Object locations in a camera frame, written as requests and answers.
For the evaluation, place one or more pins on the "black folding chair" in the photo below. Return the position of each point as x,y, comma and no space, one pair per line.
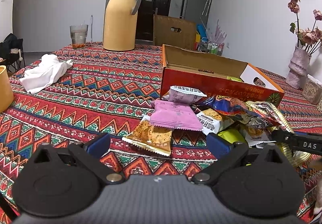
10,48

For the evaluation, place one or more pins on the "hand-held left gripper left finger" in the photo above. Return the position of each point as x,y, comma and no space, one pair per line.
98,144

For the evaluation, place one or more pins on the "gold striped snack packet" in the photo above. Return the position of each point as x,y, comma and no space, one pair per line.
298,158

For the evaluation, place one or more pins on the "clear grain container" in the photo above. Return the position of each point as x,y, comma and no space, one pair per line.
313,90

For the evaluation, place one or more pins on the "clear window cracker packet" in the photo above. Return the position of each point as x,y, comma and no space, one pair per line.
254,133

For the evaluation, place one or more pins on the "colourful cartoon chip bag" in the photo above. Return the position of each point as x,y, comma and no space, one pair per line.
226,105

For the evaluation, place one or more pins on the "orange cardboard box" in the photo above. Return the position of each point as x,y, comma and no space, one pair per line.
176,83

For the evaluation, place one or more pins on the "orange cracker packet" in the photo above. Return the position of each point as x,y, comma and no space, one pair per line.
151,136

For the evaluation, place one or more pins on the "person's right hand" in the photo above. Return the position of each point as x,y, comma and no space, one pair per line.
319,196

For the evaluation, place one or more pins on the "pink snack packet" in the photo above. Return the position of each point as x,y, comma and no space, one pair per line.
176,115

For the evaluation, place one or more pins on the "blue roll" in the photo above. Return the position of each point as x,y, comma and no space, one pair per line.
201,31

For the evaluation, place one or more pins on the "lavender white snack packet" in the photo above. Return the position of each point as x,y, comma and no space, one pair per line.
181,95

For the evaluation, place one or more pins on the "white labelled cracker packet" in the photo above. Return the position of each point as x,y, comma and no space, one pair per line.
211,118

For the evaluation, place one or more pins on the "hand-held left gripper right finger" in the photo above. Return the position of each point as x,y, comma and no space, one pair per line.
217,145

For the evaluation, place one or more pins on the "light green snack packet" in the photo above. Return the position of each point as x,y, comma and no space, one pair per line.
234,78

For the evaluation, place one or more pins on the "yellow thermos jug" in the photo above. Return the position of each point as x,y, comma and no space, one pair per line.
120,25

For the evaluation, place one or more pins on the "dark entrance door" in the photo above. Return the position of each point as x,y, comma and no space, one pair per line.
161,12

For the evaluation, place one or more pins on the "pink feathery decoration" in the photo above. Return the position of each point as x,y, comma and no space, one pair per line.
217,32

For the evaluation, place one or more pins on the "yellow bag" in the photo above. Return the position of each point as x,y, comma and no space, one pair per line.
198,40

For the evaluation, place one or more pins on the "grey refrigerator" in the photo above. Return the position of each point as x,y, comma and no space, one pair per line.
193,7

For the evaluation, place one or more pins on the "clear drinking glass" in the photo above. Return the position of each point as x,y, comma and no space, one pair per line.
78,37

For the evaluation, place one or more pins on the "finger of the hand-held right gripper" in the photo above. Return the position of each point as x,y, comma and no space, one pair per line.
283,137

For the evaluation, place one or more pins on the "crumpled white cloth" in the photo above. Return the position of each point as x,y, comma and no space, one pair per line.
42,75

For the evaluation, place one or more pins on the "yellow cup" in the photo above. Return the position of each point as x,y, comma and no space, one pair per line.
5,88

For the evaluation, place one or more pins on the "dried pink roses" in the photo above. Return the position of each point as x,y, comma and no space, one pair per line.
308,36

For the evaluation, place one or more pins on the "pink textured vase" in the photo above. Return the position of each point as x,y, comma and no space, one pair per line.
298,68

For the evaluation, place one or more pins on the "white folded umbrella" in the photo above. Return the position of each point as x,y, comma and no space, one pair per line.
208,0

